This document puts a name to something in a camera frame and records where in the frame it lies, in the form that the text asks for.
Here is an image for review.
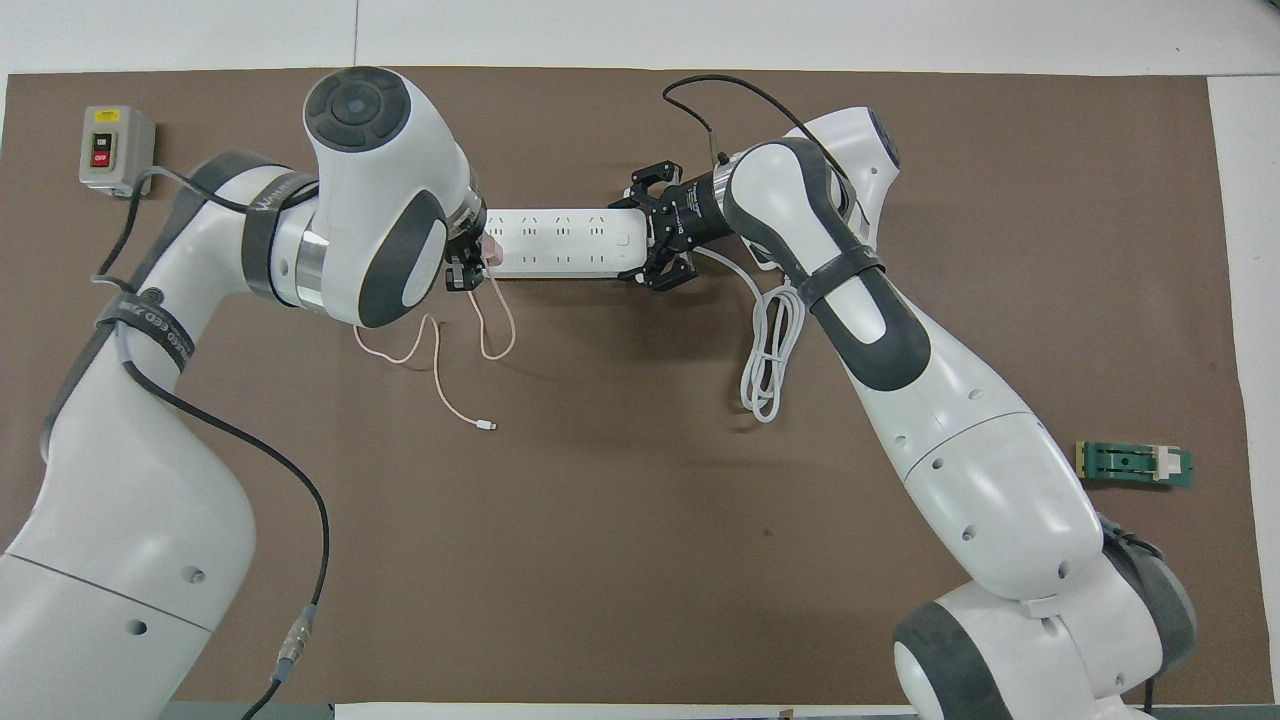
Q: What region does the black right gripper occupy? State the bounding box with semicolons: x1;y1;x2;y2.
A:
620;160;724;293

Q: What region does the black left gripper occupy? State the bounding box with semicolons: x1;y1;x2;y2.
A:
445;225;487;293

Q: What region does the white power strip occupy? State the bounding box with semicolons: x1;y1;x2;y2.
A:
480;207;652;280

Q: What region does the pink charging cable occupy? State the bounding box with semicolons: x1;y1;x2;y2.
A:
352;262;518;434

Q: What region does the brown table mat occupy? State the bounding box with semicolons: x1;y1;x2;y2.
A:
0;65;1276;706

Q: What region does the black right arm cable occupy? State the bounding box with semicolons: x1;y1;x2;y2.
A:
662;75;806;166

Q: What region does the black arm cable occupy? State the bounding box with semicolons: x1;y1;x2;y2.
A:
95;165;332;720
662;75;806;166

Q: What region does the white power strip cable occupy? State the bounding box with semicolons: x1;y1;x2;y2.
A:
695;245;807;424

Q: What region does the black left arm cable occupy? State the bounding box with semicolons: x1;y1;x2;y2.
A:
95;165;332;720

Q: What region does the grey on-off switch box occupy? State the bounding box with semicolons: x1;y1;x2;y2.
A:
79;105;158;198

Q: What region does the green knife switch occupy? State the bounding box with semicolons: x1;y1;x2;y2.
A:
1075;440;1195;491

